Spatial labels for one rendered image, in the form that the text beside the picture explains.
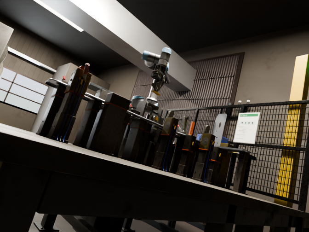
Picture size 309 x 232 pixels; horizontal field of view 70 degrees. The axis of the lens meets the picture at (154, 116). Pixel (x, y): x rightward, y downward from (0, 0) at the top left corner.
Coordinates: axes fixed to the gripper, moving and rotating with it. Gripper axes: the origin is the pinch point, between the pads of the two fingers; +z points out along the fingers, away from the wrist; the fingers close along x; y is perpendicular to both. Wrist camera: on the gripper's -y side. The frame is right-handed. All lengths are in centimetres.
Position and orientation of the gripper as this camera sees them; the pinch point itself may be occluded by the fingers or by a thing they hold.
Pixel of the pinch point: (156, 90)
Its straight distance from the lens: 170.6
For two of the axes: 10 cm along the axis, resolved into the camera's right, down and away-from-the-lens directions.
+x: 7.5, 0.7, -6.6
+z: -2.7, 9.4, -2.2
